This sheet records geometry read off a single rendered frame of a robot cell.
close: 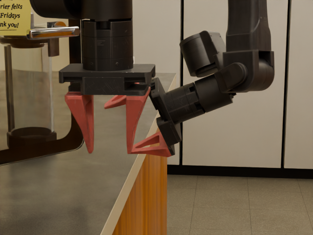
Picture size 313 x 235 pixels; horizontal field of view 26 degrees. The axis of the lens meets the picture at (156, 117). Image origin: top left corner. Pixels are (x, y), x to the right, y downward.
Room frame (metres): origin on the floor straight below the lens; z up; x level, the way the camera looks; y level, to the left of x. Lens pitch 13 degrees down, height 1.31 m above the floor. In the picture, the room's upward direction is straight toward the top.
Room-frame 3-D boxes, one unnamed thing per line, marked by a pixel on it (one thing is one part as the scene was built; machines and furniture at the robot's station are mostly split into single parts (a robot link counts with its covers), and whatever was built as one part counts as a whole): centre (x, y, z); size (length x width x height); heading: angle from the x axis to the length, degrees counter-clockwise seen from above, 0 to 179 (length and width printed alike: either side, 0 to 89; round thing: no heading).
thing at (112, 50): (0.76, 0.05, 1.21); 0.10 x 0.07 x 0.07; 84
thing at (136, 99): (0.76, 0.05, 1.14); 0.07 x 0.07 x 0.09; 84
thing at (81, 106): (0.76, 0.06, 1.14); 0.07 x 0.07 x 0.09; 84
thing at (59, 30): (1.07, 0.17, 1.20); 0.10 x 0.05 x 0.03; 130
